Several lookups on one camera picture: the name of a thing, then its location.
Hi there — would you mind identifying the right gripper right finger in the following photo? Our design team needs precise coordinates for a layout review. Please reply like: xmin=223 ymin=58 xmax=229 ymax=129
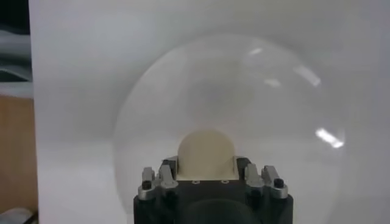
xmin=236 ymin=156 xmax=289 ymax=200

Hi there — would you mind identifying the white round plate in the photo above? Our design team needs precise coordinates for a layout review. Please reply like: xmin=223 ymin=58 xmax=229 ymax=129
xmin=112 ymin=33 xmax=347 ymax=224

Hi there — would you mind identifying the white steamed baozi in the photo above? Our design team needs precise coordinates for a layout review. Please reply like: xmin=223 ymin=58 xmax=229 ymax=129
xmin=176 ymin=129 xmax=240 ymax=181

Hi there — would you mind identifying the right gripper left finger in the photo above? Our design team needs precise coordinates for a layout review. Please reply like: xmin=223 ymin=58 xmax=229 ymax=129
xmin=137 ymin=158 xmax=179 ymax=201

